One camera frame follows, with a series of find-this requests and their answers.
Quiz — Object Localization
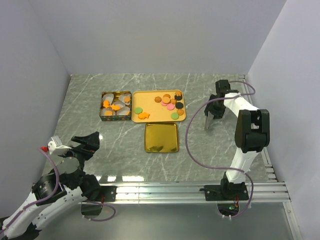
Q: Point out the green round cookie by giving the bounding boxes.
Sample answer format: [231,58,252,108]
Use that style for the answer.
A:
[171,112,179,120]
[134,107,143,115]

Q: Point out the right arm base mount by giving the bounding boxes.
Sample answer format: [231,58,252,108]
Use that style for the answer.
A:
[203,183,251,218]

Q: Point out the pink round cookie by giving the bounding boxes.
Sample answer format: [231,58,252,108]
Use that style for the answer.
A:
[166,103,175,111]

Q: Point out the yellow serving tray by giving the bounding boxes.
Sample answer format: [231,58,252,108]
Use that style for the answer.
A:
[131,90,187,123]

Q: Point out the aluminium rail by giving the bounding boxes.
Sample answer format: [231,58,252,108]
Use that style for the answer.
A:
[100,182,291,204]

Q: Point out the orange flower cookie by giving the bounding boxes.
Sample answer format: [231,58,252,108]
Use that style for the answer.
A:
[123,96,131,104]

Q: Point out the brown cookie right edge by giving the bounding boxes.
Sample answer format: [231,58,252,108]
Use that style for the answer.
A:
[176,109,185,116]

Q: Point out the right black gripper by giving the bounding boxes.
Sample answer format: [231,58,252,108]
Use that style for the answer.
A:
[204,94,227,120]

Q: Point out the green round cookie right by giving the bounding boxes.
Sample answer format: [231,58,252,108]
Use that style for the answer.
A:
[171,112,179,120]

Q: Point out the black round cookie lower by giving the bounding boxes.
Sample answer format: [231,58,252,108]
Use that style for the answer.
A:
[175,102,184,109]

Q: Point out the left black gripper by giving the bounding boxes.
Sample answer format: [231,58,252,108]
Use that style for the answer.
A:
[58,131,100,170]

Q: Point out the green square cookie tin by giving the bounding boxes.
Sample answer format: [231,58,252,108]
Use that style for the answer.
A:
[99,91,132,122]

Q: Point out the gold tin lid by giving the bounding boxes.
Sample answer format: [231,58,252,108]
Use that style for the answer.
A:
[144,122,179,153]

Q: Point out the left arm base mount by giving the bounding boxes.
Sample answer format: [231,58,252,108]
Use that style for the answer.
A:
[80,185,117,222]

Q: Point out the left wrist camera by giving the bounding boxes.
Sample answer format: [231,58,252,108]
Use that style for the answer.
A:
[40,136,72,156]

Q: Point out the metal tongs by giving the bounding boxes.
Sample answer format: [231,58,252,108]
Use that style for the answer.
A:
[204,110,225,131]

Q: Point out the green round cookie left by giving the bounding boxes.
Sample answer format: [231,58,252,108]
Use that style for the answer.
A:
[134,107,143,115]

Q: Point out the brown round cookie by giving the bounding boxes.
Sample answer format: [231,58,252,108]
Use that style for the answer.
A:
[104,110,114,116]

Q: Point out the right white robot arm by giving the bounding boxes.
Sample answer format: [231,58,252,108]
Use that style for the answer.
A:
[204,79,270,201]

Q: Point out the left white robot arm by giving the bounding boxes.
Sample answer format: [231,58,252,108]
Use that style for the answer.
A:
[0,131,101,240]

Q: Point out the orange fish cookie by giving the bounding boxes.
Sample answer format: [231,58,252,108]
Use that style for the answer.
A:
[138,112,150,120]
[110,104,122,112]
[102,100,111,108]

